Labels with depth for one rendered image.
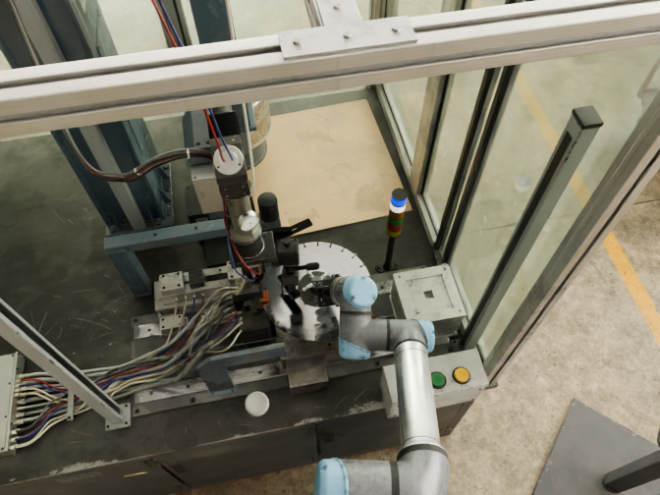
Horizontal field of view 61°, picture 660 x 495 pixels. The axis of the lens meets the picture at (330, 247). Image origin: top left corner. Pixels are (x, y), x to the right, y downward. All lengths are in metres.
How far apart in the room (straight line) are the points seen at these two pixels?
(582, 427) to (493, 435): 0.38
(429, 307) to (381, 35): 1.21
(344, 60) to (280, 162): 1.63
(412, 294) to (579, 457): 1.21
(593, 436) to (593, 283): 0.76
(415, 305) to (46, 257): 1.29
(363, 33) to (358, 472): 0.73
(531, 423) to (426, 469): 1.60
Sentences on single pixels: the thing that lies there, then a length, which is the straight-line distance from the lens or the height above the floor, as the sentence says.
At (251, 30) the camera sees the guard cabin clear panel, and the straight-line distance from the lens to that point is 2.28.
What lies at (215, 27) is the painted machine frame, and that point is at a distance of 1.33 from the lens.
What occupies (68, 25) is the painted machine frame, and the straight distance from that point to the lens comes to 1.56.
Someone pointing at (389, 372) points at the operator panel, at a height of 0.90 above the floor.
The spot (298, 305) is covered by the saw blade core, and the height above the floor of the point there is 0.95.
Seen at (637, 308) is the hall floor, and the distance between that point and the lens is 3.05.
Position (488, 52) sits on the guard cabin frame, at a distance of 0.65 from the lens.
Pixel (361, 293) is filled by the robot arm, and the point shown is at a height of 1.29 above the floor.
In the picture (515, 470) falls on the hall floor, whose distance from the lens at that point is 2.56.
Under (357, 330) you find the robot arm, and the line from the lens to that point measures 1.28.
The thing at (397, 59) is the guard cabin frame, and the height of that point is 2.03.
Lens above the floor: 2.41
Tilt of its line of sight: 58 degrees down
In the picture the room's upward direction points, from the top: straight up
